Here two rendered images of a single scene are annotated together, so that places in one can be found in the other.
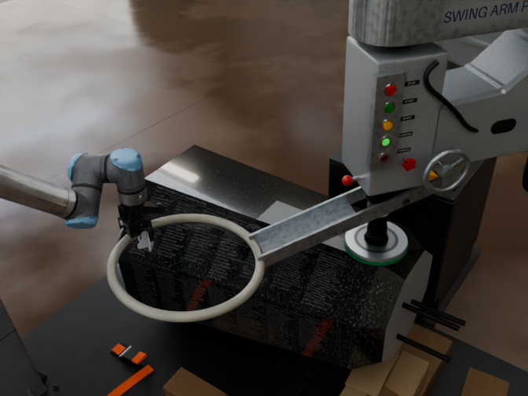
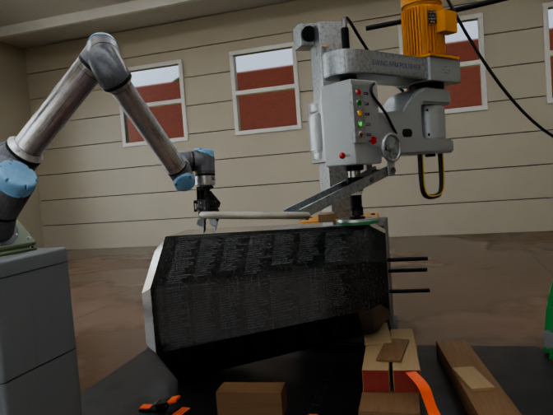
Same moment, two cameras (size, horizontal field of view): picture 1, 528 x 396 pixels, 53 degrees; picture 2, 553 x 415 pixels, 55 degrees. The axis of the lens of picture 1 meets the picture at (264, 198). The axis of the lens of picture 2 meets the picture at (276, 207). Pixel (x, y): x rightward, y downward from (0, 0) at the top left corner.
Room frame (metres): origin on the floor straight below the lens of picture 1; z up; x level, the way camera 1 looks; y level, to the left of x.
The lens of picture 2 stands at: (-0.91, 1.14, 1.06)
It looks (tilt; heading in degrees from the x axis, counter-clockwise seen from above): 3 degrees down; 335
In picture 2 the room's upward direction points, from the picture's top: 4 degrees counter-clockwise
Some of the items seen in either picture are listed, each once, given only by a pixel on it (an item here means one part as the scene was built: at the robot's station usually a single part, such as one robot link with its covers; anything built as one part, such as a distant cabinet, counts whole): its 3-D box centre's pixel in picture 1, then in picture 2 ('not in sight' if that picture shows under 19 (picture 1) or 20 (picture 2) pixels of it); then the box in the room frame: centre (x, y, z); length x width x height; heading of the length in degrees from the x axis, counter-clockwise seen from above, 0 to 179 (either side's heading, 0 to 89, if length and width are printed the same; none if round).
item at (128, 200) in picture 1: (133, 194); (206, 181); (1.39, 0.42, 1.08); 0.10 x 0.09 x 0.05; 42
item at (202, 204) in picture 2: (134, 214); (205, 199); (1.38, 0.43, 1.00); 0.09 x 0.08 x 0.12; 132
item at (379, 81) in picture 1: (384, 122); (357, 114); (1.25, -0.34, 1.35); 0.08 x 0.03 x 0.28; 103
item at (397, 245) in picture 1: (375, 240); (357, 219); (1.38, -0.38, 0.83); 0.21 x 0.21 x 0.01
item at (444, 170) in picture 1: (440, 165); (386, 148); (1.29, -0.52, 1.18); 0.15 x 0.10 x 0.15; 103
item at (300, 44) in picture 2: not in sight; (305, 36); (2.21, -0.62, 2.00); 0.20 x 0.18 x 0.15; 141
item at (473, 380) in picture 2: not in sight; (472, 378); (0.83, -0.57, 0.11); 0.25 x 0.10 x 0.01; 155
